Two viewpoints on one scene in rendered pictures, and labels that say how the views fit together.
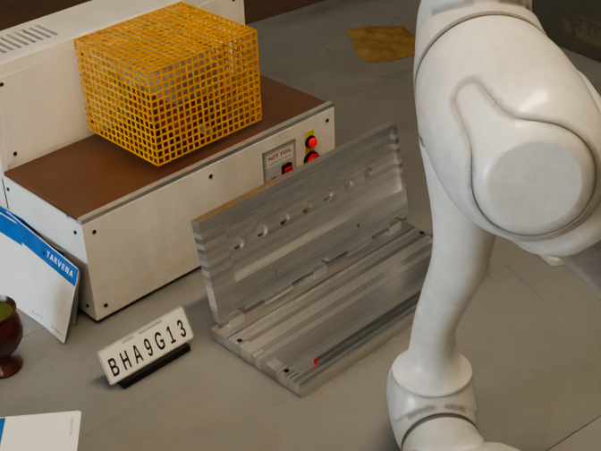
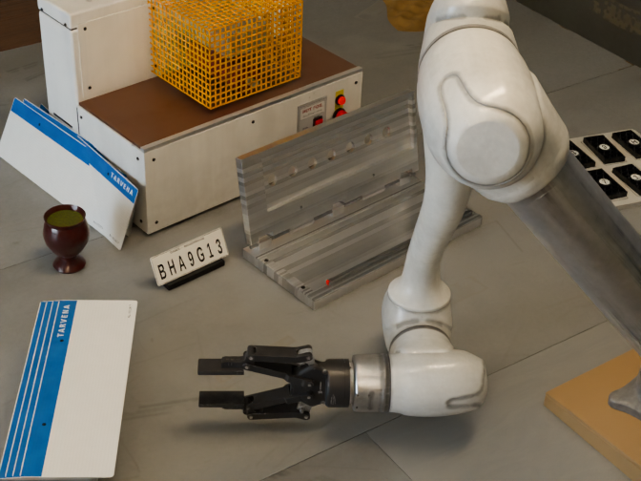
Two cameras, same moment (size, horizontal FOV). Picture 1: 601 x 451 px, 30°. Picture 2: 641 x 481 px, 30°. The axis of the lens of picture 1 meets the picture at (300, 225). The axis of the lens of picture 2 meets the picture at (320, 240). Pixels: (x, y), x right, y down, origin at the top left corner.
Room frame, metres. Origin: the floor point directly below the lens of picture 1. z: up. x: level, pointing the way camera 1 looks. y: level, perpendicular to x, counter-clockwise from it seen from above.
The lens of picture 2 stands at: (-0.43, 0.01, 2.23)
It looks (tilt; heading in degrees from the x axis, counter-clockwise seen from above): 35 degrees down; 0
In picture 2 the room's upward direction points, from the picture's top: 3 degrees clockwise
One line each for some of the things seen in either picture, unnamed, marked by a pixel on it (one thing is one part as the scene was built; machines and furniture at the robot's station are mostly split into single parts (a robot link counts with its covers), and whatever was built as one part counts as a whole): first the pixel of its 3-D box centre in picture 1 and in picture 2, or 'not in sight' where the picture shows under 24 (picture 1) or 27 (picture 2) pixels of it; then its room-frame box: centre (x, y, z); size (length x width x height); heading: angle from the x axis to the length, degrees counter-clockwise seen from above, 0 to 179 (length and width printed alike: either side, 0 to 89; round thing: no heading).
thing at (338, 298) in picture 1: (354, 295); (365, 233); (1.48, -0.08, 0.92); 0.44 x 0.21 x 0.04; 133
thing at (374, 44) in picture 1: (386, 38); (417, 10); (2.56, -0.23, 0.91); 0.22 x 0.18 x 0.02; 12
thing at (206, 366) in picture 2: not in sight; (220, 366); (0.95, 0.15, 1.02); 0.07 x 0.03 x 0.01; 94
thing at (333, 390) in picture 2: not in sight; (320, 383); (0.96, -0.01, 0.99); 0.09 x 0.07 x 0.08; 94
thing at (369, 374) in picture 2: not in sight; (367, 383); (0.97, -0.08, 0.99); 0.09 x 0.06 x 0.09; 4
